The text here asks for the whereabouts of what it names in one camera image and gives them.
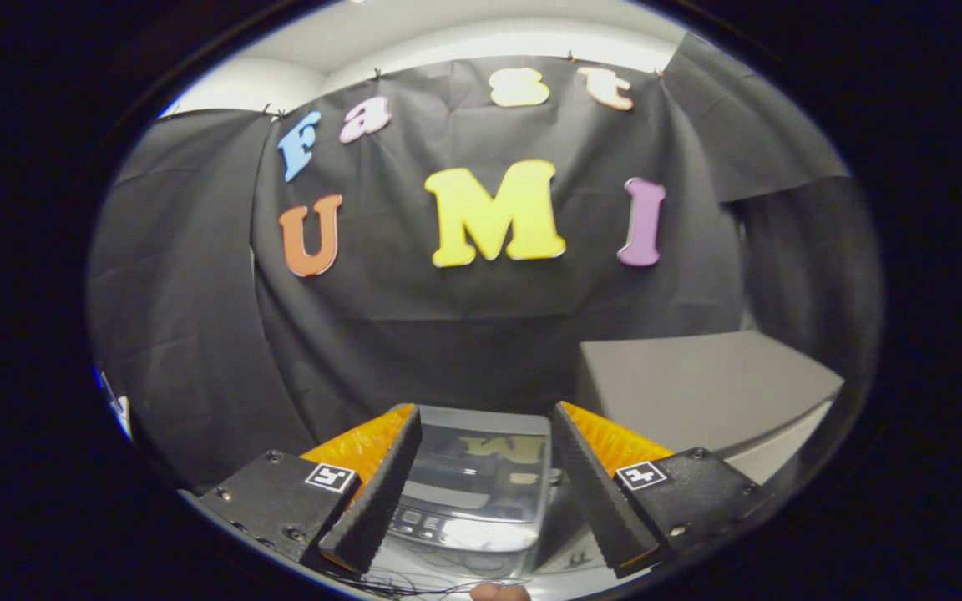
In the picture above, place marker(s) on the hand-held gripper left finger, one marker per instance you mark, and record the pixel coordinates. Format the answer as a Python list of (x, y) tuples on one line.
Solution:
[(377, 492)]

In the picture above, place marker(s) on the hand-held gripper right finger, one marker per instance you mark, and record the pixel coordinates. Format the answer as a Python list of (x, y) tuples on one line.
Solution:
[(598, 492)]

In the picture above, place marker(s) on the dark washing machine lid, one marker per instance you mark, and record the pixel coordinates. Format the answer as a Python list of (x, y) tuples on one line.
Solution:
[(481, 472)]

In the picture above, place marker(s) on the grey washing machine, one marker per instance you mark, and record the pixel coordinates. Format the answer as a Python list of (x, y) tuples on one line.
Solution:
[(481, 536)]

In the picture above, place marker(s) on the beige cabinet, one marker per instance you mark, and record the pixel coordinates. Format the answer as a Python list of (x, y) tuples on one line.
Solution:
[(698, 392)]

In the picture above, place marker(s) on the black backdrop cloth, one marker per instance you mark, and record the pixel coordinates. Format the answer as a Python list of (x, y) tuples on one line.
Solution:
[(197, 292)]

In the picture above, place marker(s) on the white and blue object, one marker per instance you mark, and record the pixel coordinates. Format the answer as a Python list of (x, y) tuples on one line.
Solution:
[(118, 409)]

